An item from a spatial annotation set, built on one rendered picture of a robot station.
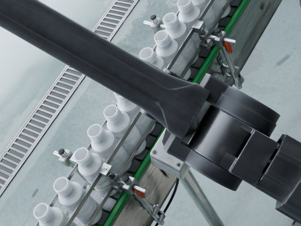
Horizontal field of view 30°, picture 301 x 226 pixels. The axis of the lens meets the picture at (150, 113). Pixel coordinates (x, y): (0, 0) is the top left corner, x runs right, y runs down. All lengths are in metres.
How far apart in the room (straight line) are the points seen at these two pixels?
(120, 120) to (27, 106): 1.94
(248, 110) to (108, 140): 0.74
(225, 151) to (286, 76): 2.11
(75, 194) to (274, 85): 1.60
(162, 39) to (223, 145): 0.85
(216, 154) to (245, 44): 1.10
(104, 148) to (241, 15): 0.59
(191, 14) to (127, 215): 0.54
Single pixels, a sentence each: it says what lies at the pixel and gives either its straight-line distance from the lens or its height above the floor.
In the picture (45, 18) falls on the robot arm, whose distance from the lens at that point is 0.64.
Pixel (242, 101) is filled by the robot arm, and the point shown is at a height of 1.63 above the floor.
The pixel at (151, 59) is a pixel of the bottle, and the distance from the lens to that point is 1.39.
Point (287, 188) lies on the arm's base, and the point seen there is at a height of 1.58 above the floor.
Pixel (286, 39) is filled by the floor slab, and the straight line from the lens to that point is 2.87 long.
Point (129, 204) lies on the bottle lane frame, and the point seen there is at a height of 0.97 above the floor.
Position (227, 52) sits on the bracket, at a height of 1.03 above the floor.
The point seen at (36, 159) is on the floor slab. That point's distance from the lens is 2.97.
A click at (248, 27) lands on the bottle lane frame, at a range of 1.70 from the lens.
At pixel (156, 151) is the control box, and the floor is 1.12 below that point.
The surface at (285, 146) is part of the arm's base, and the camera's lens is 0.62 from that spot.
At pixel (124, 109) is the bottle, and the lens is 1.36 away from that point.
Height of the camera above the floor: 2.13
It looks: 49 degrees down
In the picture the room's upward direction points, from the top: 32 degrees counter-clockwise
